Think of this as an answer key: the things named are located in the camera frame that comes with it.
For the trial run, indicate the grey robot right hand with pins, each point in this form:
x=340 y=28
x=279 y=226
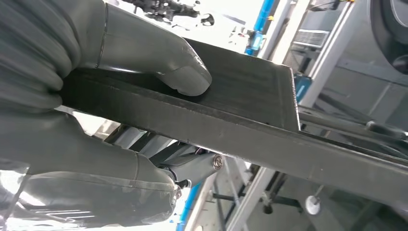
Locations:
x=79 y=178

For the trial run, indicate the blue metal shelf rack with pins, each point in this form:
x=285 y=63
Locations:
x=264 y=12

